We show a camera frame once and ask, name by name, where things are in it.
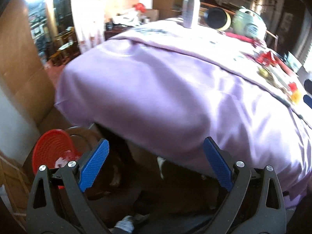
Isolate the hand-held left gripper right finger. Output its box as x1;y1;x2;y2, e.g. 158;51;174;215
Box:
203;136;286;234

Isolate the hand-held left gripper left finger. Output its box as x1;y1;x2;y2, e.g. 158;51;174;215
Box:
26;138;110;234

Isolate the yellow foam fruit net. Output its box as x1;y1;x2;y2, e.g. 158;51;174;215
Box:
291;90;303;104

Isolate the red plastic bin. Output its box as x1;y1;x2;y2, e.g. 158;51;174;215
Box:
32;130;83;191

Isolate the red snack packet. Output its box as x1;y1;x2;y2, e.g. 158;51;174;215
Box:
255;50;281;66

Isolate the green instant noodle cup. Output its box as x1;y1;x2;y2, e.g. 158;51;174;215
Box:
287;52;303;72

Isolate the brown round stool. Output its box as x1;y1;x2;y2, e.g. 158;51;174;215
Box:
66;126;100;156

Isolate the person's grey shoe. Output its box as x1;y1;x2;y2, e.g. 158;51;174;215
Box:
108;213;150;234

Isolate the red patterned massage hammer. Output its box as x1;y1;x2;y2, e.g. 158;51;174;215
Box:
224;32;259;45

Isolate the pale green rice cooker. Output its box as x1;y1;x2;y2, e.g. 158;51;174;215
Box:
231;7;267;39

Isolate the purple bed sheet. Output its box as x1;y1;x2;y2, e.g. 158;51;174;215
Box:
54;38;312;205

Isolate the yellow rimmed round pan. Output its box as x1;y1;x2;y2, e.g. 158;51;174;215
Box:
205;7;232;31

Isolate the small wooden table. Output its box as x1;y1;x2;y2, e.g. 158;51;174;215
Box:
49;27;80;66

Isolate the pink floral blanket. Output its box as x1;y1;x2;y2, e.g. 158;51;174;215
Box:
107;17;312;117

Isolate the stainless steel bottle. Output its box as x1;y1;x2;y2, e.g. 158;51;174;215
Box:
182;0;201;28

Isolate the red flowered door curtain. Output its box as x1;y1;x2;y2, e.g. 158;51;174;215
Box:
70;0;106;54

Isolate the white plastic bag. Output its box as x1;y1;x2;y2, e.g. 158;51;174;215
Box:
111;11;140;27

